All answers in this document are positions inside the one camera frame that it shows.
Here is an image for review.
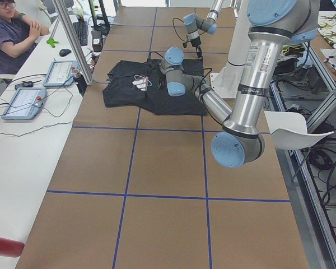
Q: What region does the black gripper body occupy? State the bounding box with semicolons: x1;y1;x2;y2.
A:
182;35;203;59

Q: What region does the black graphic t-shirt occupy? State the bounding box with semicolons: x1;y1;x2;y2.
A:
102;58;207;115

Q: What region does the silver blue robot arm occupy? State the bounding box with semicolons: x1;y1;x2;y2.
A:
183;0;223;59
160;1;320;168

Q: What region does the black keyboard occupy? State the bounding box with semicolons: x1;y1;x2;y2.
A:
72;21;88;46

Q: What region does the black water bottle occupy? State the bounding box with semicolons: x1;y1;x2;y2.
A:
71;66;87;96

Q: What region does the white plastic chair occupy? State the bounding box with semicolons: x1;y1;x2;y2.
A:
264;111;334;150

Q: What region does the black computer mouse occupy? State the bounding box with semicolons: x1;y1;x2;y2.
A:
59;49;72;57

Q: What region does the upper blue teach pendant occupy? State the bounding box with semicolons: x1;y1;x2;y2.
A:
43;61;79;88

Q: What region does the blue teach pendant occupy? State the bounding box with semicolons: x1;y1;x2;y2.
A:
1;87;46;120
43;61;79;88

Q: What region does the lower blue teach pendant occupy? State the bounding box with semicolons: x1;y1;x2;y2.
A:
1;87;46;120

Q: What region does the seated person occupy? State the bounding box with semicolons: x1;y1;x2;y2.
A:
0;1;49;75

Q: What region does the red bottle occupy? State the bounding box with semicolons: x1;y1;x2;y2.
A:
0;237;25;258

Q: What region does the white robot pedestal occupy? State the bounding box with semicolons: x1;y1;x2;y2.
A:
211;1;250;98

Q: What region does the grey aluminium frame post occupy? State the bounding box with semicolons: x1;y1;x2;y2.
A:
52;0;94;85

